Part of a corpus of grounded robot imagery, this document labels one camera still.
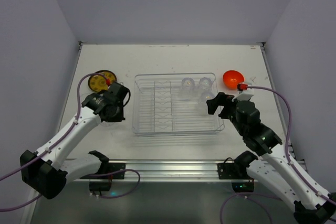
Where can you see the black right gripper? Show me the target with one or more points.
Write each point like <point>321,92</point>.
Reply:
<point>224,107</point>

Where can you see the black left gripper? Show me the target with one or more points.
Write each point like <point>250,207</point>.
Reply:
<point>117,115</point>

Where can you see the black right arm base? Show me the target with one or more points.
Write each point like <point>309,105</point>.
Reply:
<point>226,169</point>

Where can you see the orange plastic bowl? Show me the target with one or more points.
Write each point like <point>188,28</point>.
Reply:
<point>232,78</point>

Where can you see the aluminium mounting rail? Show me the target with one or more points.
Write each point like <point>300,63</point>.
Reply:
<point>172,171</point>

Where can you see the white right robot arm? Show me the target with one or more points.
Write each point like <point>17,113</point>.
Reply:
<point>268,161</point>

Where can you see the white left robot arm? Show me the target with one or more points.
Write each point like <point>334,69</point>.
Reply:
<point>47,171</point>

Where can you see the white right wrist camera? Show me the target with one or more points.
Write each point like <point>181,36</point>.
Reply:
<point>244,93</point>

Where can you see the clear plastic dish rack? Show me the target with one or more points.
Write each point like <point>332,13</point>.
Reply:
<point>159,109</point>

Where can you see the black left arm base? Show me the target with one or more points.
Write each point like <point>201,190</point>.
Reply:
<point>115,167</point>

